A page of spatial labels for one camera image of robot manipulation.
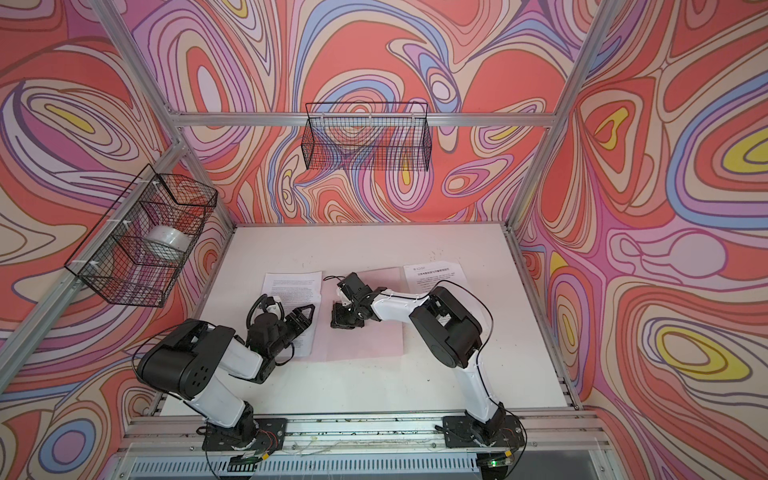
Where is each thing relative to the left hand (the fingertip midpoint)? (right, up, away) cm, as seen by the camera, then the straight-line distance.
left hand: (314, 310), depth 92 cm
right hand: (+7, -6, -1) cm, 9 cm away
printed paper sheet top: (-8, +5, +8) cm, 13 cm away
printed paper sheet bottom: (+35, +9, +12) cm, 38 cm away
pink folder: (+19, -8, -4) cm, 21 cm away
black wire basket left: (-35, +20, -23) cm, 46 cm away
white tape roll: (-32, +21, -19) cm, 42 cm away
